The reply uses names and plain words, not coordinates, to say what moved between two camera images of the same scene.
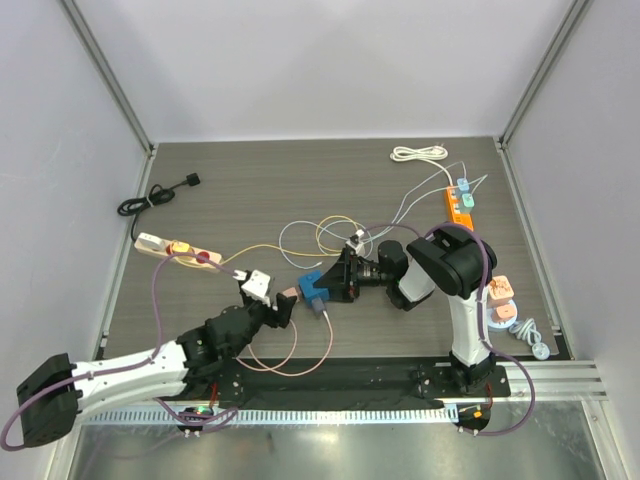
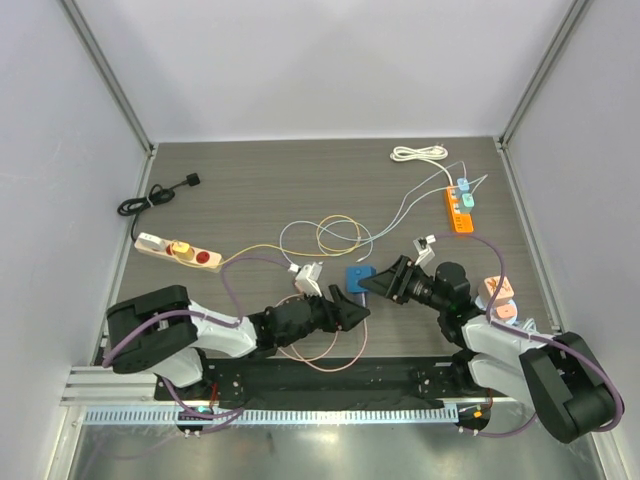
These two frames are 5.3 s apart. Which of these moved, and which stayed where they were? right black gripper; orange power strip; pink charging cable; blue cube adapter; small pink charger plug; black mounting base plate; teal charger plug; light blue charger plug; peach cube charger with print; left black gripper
Moved: pink charging cable; right black gripper; left black gripper; blue cube adapter
Stayed: small pink charger plug; peach cube charger with print; light blue charger plug; black mounting base plate; orange power strip; teal charger plug
